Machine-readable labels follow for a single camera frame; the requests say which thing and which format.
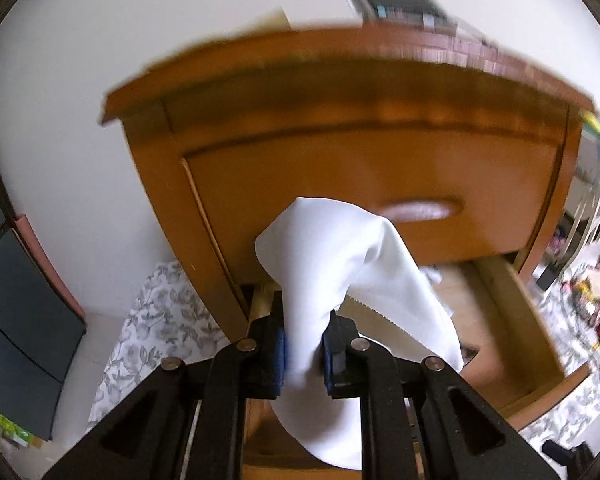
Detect wooden nightstand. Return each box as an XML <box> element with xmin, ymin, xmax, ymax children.
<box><xmin>98</xmin><ymin>24</ymin><xmax>598</xmax><ymax>342</ymax></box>

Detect white underwear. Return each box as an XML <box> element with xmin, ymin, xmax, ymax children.
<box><xmin>253</xmin><ymin>195</ymin><xmax>466</xmax><ymax>472</ymax></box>

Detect green packets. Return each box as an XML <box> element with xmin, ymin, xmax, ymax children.
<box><xmin>0</xmin><ymin>398</ymin><xmax>42</xmax><ymax>451</ymax></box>

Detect pink board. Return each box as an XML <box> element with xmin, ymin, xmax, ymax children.
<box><xmin>10</xmin><ymin>213</ymin><xmax>88</xmax><ymax>323</ymax></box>

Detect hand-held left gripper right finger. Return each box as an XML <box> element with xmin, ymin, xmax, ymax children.
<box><xmin>321</xmin><ymin>309</ymin><xmax>562</xmax><ymax>480</ymax></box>

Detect white cutout rack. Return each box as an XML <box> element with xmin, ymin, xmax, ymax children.
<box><xmin>561</xmin><ymin>129</ymin><xmax>600</xmax><ymax>282</ymax></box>

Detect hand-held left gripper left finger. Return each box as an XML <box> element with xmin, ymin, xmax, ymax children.
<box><xmin>41</xmin><ymin>291</ymin><xmax>288</xmax><ymax>480</ymax></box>

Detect wooden drawer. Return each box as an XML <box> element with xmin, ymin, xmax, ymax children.
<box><xmin>179</xmin><ymin>129</ymin><xmax>574</xmax><ymax>287</ymax></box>
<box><xmin>241</xmin><ymin>254</ymin><xmax>596</xmax><ymax>480</ymax></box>

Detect closed wooden drawer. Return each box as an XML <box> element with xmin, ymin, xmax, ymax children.
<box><xmin>179</xmin><ymin>129</ymin><xmax>574</xmax><ymax>287</ymax></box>

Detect dark refrigerator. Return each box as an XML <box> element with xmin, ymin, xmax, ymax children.
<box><xmin>0</xmin><ymin>109</ymin><xmax>88</xmax><ymax>443</ymax></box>

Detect grey floral bed sheet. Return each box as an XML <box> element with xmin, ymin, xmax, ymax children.
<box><xmin>86</xmin><ymin>259</ymin><xmax>600</xmax><ymax>457</ymax></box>

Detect colourful patterned pouch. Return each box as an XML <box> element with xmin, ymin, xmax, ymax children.
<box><xmin>561</xmin><ymin>279</ymin><xmax>597</xmax><ymax>322</ymax></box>

